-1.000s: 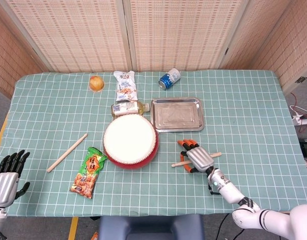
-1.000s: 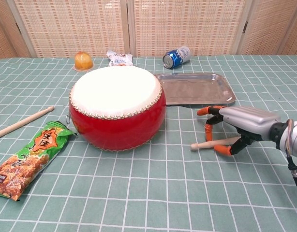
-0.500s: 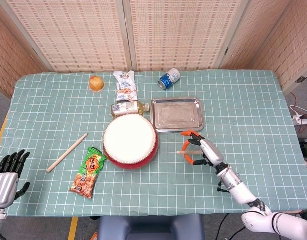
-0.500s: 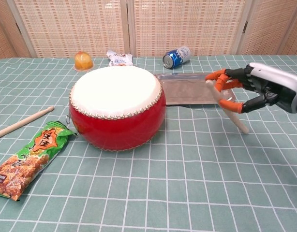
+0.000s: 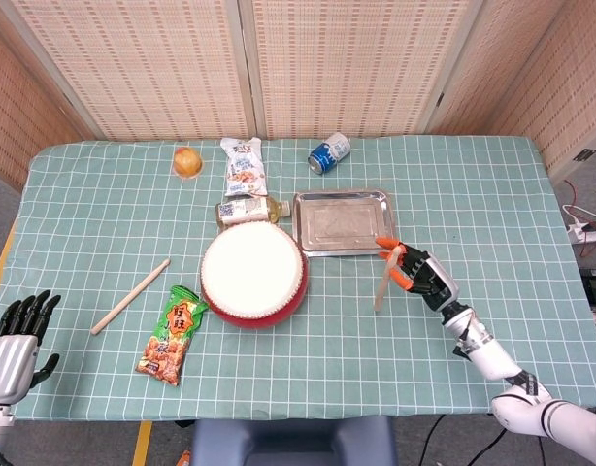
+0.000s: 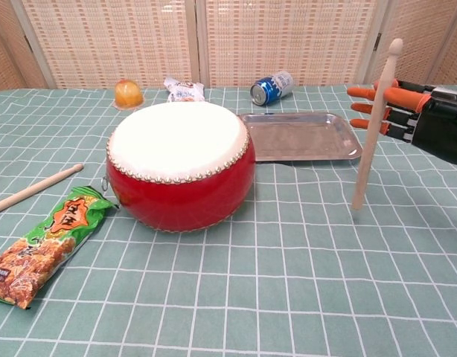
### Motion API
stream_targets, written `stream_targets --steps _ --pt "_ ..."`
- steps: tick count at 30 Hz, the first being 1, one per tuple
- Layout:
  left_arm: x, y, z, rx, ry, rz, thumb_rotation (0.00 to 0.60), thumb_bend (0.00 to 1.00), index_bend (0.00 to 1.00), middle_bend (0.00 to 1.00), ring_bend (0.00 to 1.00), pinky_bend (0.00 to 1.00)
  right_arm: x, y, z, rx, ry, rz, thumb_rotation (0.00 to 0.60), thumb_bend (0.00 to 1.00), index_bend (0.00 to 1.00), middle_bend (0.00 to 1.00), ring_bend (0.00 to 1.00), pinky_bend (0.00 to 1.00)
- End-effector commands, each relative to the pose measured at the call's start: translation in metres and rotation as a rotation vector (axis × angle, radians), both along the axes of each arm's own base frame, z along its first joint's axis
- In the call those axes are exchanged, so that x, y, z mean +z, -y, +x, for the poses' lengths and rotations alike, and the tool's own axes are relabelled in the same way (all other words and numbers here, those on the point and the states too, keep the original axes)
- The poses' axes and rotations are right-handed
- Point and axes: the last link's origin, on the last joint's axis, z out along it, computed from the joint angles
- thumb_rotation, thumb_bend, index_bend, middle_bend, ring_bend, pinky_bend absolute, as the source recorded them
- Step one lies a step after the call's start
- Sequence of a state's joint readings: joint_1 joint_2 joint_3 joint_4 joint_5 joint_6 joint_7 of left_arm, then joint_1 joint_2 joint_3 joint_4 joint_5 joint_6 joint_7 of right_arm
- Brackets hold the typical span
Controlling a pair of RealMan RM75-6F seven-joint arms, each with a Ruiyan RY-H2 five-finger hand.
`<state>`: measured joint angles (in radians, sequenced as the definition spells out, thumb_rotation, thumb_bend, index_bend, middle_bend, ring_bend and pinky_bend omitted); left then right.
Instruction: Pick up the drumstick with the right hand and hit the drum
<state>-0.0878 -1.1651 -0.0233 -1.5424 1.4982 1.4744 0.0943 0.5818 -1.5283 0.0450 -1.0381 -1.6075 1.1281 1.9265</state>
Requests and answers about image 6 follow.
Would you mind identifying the right silver orange-tipped robot hand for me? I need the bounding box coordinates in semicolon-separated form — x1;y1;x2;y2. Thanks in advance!
346;78;457;167

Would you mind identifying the green checkered tablecloth table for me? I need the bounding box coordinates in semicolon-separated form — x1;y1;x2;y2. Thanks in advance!
0;84;457;357

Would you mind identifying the white snack bag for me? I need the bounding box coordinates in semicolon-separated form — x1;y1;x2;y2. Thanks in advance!
163;77;206;103

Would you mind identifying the stainless steel tray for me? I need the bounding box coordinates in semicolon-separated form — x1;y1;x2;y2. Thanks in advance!
238;112;363;164

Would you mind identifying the wooden drumstick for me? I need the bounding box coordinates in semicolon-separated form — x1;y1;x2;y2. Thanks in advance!
350;38;404;212
0;163;85;218

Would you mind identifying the blue white soda can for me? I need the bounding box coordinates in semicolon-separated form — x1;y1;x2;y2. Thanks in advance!
249;70;295;106

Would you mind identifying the red drum white skin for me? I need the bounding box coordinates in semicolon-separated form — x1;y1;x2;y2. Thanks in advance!
105;102;257;234

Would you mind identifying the green snack bag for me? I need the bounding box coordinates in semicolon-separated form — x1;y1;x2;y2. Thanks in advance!
0;185;120;310

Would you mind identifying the orange jelly cup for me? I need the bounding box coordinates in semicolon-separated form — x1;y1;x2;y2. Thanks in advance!
114;78;145;110

